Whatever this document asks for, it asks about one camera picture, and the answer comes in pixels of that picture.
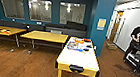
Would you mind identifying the small wooden table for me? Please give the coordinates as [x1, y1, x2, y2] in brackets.
[0, 25, 28, 50]

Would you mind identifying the brown wooden door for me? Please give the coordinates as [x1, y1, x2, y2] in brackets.
[108, 9, 127, 45]

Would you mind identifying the small orange dark object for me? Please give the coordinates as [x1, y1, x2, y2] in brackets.
[0, 27, 13, 35]

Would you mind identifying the glass wall window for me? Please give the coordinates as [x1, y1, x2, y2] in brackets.
[0, 0, 28, 21]
[56, 0, 88, 27]
[25, 0, 55, 23]

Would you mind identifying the large wooden table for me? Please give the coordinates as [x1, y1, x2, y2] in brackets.
[18, 28, 69, 57]

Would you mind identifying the white air hockey table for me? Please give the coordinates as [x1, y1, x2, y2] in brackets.
[53, 34, 104, 77]

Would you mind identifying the flat red object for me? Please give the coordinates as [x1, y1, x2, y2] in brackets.
[84, 38, 92, 44]

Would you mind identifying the dark grey sofa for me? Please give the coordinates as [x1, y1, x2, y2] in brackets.
[0, 19, 47, 33]
[44, 22, 88, 39]

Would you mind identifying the black wheeled cart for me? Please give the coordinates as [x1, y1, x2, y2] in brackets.
[123, 29, 140, 77]

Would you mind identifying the black round paddle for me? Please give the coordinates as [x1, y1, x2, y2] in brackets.
[84, 43, 93, 49]

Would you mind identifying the black sofa cushion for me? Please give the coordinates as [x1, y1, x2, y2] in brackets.
[64, 20, 88, 32]

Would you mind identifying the yellow poster on pillar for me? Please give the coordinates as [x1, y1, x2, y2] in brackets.
[96, 17, 108, 32]

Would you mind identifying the red orange game box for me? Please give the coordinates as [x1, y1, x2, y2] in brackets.
[74, 37, 86, 45]

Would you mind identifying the purple colourful board game box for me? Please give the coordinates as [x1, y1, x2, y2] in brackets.
[66, 40, 80, 51]

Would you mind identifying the cardboard box on floor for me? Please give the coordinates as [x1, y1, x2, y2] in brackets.
[104, 40, 119, 51]

